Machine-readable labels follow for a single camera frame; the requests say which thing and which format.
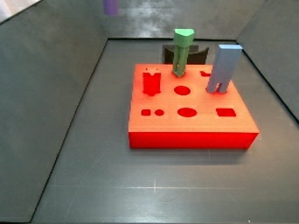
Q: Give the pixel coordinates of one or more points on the purple round cylinder peg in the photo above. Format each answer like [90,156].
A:
[109,7]

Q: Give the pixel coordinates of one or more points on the red peg board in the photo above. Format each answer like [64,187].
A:
[174,115]

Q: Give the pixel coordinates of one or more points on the black curved block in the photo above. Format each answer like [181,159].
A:
[196,55]

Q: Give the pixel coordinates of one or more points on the green shaped peg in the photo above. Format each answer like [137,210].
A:
[182,38]

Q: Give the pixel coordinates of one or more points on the blue rectangular peg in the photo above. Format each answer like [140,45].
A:
[222,68]

